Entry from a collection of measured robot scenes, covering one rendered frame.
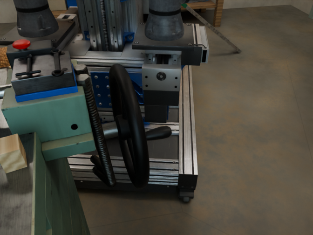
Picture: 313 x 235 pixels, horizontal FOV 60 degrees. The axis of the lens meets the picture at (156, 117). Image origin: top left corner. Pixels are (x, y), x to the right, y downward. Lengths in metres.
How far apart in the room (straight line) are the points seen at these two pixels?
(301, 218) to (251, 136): 0.59
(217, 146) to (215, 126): 0.20
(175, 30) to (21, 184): 0.77
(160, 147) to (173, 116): 0.27
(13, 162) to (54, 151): 0.10
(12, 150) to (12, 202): 0.07
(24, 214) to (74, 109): 0.19
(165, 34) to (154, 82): 0.18
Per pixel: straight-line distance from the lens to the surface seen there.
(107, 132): 0.61
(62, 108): 0.50
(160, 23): 1.01
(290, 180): 1.72
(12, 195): 0.44
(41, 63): 0.52
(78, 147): 0.53
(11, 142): 0.46
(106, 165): 0.68
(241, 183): 1.61
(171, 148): 1.42
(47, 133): 0.53
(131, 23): 1.23
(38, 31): 1.14
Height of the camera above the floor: 1.22
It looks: 39 degrees down
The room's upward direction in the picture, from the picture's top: straight up
